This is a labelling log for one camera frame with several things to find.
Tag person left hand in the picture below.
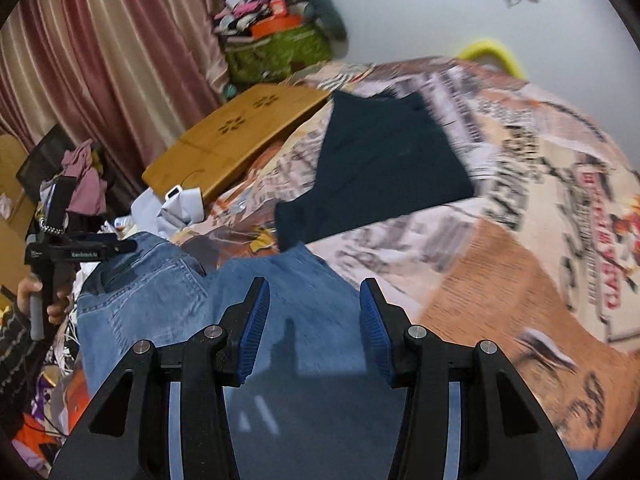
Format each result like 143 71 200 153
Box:
16 276 74 325

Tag pink garment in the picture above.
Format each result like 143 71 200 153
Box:
61 140 107 217

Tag newspaper print bed blanket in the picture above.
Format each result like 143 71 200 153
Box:
159 58 639 478

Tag grey neck pillow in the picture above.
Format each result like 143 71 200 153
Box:
288 0 348 42

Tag bamboo lap desk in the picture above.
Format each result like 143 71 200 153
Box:
142 84 330 204

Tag striped red beige curtain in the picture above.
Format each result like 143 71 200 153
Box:
1 0 229 197

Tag green fabric storage box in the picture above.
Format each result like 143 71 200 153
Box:
224 23 333 84

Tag yellow curved pillow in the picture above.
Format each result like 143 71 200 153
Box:
457 39 526 80

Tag pile of clothes on box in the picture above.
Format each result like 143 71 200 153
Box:
213 0 271 38

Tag folded black garment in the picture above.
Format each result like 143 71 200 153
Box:
274 91 474 252

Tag orange box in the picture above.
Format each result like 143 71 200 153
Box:
250 14 303 40

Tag blue denim jeans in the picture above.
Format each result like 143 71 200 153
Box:
74 231 609 480

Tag white crumpled cloth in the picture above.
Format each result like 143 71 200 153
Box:
131 185 205 238

